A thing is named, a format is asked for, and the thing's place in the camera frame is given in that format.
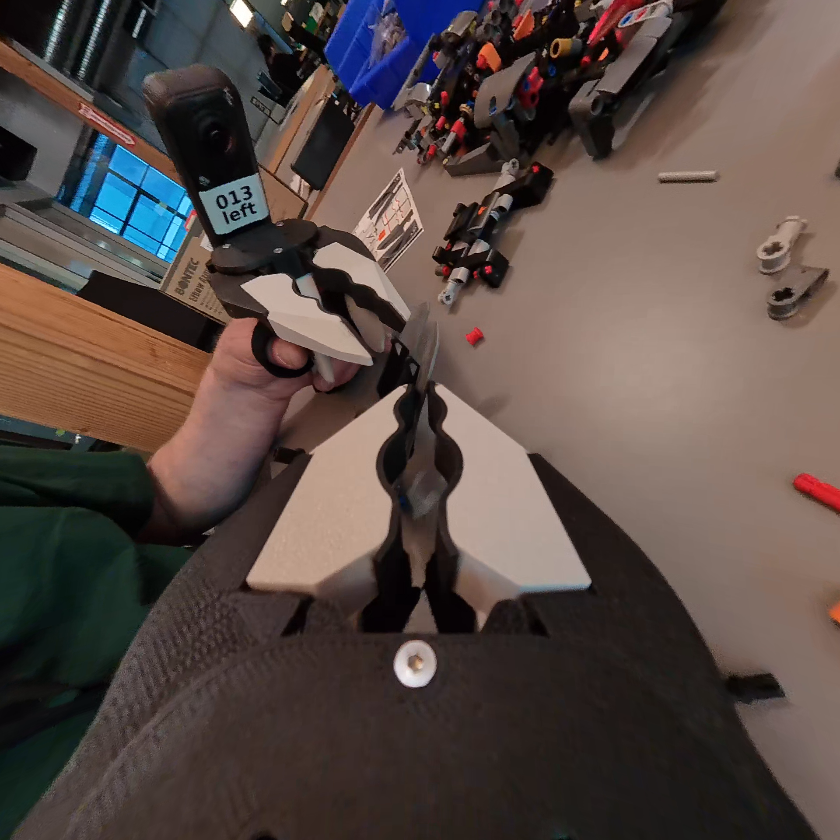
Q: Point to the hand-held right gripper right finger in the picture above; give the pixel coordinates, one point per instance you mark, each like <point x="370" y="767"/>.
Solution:
<point x="512" y="525"/>

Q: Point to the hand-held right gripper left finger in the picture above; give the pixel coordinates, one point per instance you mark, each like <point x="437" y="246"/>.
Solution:
<point x="328" y="525"/>

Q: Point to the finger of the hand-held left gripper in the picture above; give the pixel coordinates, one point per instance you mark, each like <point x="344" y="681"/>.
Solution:
<point x="364" y="272"/>
<point x="295" y="315"/>

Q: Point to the grey black lego subassembly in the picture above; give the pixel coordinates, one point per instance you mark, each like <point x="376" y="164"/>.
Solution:
<point x="420" y="341"/>

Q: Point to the lego sticker sheet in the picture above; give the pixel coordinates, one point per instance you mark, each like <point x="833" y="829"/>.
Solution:
<point x="390" y="220"/>

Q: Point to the small red lego bush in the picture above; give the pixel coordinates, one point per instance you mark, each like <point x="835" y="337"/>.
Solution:
<point x="474" y="337"/>

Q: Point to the black grey lego module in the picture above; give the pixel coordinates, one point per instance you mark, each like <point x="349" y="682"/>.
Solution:
<point x="489" y="226"/>

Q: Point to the partly built lego car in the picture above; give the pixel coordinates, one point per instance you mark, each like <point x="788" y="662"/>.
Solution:
<point x="525" y="72"/>

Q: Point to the orange lego piece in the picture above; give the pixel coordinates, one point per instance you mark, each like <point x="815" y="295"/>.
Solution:
<point x="835" y="612"/>

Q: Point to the light grey lego axle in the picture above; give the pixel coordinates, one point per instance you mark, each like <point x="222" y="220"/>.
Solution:
<point x="688" y="176"/>

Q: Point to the dark grey lego axle connector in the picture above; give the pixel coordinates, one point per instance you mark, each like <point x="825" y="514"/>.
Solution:
<point x="797" y="292"/>

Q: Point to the light grey lego axle connector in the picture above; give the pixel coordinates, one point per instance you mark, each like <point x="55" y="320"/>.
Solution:
<point x="781" y="244"/>

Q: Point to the person's left hand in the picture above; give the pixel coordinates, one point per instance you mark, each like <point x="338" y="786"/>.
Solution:
<point x="243" y="407"/>

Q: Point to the black flat screen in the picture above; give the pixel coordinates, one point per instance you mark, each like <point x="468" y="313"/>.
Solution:
<point x="325" y="151"/>

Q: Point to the blue plastic bin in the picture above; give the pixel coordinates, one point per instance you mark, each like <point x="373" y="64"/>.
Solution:
<point x="354" y="52"/>

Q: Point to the pile of clear plastic bags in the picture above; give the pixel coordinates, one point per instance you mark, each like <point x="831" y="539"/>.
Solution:
<point x="387" y="26"/>

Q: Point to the wooden beam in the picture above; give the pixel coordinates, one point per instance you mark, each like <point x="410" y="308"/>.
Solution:
<point x="79" y="354"/>

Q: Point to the person's green shirt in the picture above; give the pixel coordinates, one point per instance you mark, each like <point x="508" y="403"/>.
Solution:
<point x="52" y="558"/>

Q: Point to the red pin piece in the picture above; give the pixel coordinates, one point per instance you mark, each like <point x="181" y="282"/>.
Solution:
<point x="817" y="492"/>

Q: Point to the red white wall sign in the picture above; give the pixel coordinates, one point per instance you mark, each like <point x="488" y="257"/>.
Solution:
<point x="105" y="123"/>

